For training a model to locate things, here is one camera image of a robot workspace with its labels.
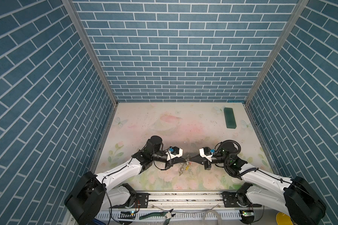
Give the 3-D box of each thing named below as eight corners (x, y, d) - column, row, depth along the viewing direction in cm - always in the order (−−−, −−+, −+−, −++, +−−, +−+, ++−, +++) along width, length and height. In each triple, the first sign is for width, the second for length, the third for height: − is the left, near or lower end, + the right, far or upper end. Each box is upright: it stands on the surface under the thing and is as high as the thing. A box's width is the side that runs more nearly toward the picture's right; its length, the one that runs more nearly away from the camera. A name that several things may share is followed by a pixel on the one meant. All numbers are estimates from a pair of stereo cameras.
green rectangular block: (227, 128, 108) (227, 126, 106) (223, 108, 121) (224, 107, 119) (235, 128, 107) (236, 127, 105) (231, 109, 120) (232, 107, 118)
